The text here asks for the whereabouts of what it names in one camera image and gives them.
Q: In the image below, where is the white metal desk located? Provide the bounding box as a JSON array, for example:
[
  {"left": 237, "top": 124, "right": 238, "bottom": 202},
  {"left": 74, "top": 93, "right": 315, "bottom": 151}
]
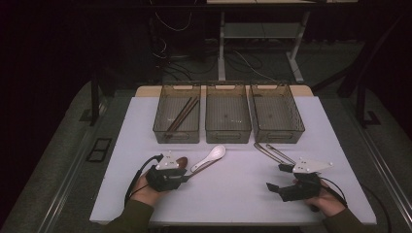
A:
[{"left": 206, "top": 0, "right": 359, "bottom": 84}]

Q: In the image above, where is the right hand-held gripper black cable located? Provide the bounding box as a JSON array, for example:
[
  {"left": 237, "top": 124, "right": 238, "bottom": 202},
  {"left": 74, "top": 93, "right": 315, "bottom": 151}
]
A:
[{"left": 319, "top": 177, "right": 393, "bottom": 233}]

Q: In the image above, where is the black metal stand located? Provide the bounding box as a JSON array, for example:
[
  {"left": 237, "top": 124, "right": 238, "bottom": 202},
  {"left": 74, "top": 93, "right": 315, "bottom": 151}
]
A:
[
  {"left": 355, "top": 82, "right": 383, "bottom": 129},
  {"left": 79, "top": 72, "right": 102, "bottom": 127}
]

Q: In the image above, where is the person's right hand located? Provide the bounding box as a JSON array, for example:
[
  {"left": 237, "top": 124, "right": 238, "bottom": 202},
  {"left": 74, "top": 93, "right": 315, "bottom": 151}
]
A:
[{"left": 292, "top": 179, "right": 348, "bottom": 217}]

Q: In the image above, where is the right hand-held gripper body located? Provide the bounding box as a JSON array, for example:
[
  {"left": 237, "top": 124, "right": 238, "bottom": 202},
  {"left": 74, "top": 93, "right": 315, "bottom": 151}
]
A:
[{"left": 277, "top": 157, "right": 334, "bottom": 203}]

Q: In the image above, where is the person's left hand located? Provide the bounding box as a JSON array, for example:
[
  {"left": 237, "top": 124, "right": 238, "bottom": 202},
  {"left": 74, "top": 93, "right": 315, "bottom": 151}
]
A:
[{"left": 130, "top": 165, "right": 168, "bottom": 207}]

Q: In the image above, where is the white ceramic spoon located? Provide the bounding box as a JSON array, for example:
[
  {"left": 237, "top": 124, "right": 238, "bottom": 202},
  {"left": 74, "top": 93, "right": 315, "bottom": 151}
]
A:
[{"left": 189, "top": 144, "right": 226, "bottom": 173}]

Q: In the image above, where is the hand-held gripper black cable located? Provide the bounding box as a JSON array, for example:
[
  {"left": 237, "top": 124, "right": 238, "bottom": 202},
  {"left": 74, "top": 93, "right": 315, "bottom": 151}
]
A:
[
  {"left": 319, "top": 177, "right": 393, "bottom": 233},
  {"left": 124, "top": 153, "right": 164, "bottom": 208}
]

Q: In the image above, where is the clear grey plastic bin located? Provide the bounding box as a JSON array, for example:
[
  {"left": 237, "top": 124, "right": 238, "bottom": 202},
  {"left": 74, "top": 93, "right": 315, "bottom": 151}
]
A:
[
  {"left": 248, "top": 83, "right": 306, "bottom": 145},
  {"left": 205, "top": 83, "right": 253, "bottom": 145},
  {"left": 153, "top": 84, "right": 202, "bottom": 145}
]

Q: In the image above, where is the left hand-held gripper black cable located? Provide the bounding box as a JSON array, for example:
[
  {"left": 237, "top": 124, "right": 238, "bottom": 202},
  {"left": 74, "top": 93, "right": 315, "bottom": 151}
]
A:
[{"left": 124, "top": 153, "right": 164, "bottom": 208}]

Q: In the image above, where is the tangle of floor cables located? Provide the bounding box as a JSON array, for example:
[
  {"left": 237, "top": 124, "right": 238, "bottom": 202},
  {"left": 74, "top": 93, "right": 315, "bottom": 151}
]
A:
[{"left": 149, "top": 0, "right": 270, "bottom": 83}]

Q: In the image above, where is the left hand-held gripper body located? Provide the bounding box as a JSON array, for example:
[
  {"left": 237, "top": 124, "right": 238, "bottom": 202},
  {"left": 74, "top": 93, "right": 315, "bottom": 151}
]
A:
[{"left": 145, "top": 150, "right": 189, "bottom": 193}]

